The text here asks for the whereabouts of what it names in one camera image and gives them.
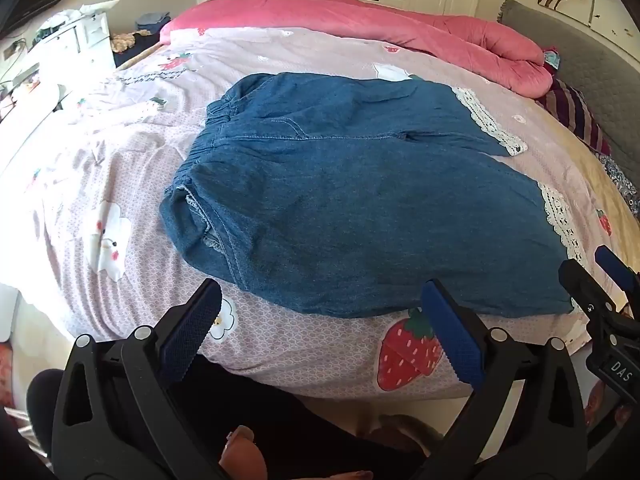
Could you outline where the dark floral cloth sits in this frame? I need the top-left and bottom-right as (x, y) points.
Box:
(597, 152), (640, 221)

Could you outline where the white dresser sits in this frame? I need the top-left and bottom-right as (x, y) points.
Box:
(35, 9), (118, 83)

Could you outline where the person's left hand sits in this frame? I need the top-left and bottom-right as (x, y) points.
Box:
(219, 425), (373, 480)

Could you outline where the person's leg in dark trousers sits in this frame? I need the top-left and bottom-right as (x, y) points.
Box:
(26, 357), (431, 480)

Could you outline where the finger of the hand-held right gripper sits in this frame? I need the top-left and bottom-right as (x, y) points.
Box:
(558, 258), (608, 317)
(594, 245), (640, 313)

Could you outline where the grey fuzzy slipper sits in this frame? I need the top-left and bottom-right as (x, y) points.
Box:
(377, 412), (441, 458)

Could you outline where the grey padded headboard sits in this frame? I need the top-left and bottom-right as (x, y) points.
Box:
(497, 0), (640, 188)

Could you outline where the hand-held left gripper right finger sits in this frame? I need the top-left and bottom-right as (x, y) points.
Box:
(415, 279), (588, 480)

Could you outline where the pink quilt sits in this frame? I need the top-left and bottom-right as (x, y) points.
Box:
(159, 0), (553, 98)

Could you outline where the pink strawberry print bed sheet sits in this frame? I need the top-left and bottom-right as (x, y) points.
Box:
(0, 26), (636, 401)

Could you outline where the blue cloth pile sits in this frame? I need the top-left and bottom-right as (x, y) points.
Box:
(135, 11), (172, 35)

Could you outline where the blue denim pants lace trim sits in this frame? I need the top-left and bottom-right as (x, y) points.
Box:
(159, 72), (588, 319)

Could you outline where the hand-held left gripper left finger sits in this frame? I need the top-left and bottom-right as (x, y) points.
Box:
(51, 278), (223, 480)

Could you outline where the purple striped pillow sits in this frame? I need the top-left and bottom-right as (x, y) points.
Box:
(536, 77), (613, 157)

